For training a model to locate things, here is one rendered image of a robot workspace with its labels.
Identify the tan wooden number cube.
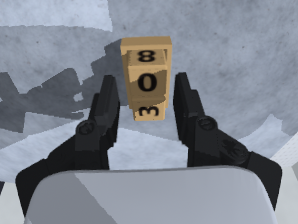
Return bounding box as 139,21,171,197
127,49,167,96
131,95,166,121

